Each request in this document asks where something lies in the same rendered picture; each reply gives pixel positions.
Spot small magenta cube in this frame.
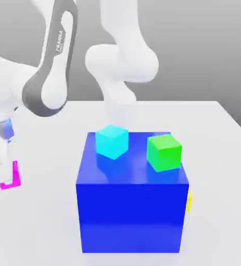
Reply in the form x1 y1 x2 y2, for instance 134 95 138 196
0 160 22 191

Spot large blue box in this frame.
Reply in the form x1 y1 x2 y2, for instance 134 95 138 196
75 131 190 254

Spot small cyan cube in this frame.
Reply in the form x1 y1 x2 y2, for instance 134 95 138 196
95 124 129 161

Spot small green cube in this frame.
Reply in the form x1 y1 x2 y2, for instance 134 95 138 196
146 134 183 173

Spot small yellow cube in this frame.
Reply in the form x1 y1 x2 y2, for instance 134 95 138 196
185 189 192 213

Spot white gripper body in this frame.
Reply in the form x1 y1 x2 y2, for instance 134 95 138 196
0 142 14 184

